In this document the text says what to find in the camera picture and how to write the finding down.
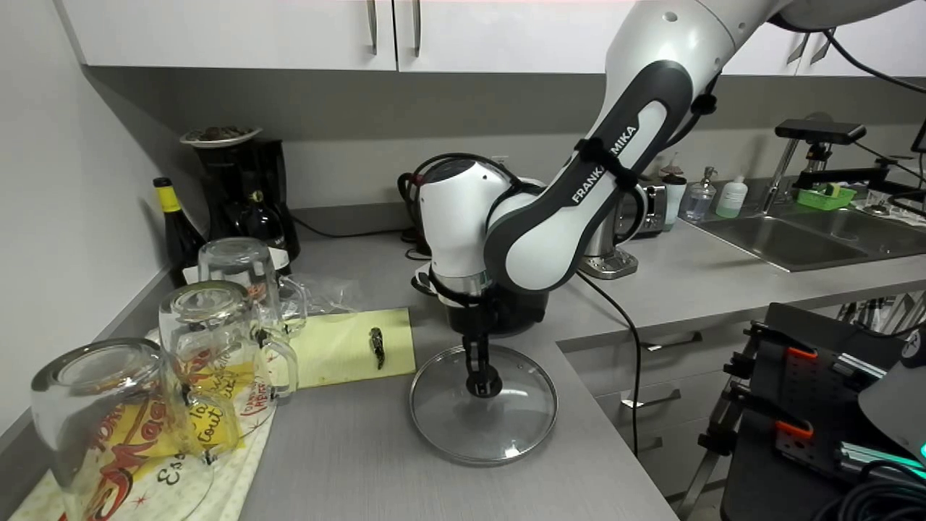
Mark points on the white soap bottle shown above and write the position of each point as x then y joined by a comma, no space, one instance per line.
731,200

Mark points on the upturned glass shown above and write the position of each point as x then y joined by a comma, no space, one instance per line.
119,435
233,368
278,300

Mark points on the steel kitchen sink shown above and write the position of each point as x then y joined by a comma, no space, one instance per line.
805,241

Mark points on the black equipment cart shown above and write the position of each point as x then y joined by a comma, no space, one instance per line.
821,422

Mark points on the upturned glass middle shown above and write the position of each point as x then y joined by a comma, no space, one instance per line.
233,368

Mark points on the white upper cabinets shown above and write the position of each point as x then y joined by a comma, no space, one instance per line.
372,37

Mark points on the printed dish towel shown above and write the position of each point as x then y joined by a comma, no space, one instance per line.
142,435

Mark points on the stainless steel electric kettle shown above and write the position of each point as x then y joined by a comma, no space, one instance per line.
605,260

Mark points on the upturned glass nearest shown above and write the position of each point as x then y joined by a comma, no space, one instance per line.
119,435

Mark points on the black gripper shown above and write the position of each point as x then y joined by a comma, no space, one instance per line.
475,319

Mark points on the upturned glass far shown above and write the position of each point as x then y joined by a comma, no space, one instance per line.
278,300

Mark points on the red moka pot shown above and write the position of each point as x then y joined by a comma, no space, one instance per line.
410,196

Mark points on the black camera on stand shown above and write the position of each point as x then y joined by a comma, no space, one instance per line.
821,135

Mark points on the black coffee maker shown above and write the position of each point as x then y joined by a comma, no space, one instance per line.
243,184

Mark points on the black cooking pot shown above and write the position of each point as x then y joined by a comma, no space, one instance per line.
510,312

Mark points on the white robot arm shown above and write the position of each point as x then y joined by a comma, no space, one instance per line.
491,229

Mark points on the dark wine bottle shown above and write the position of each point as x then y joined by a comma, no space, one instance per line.
180,235

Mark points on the glass pot lid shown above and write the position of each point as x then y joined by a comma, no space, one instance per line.
475,429

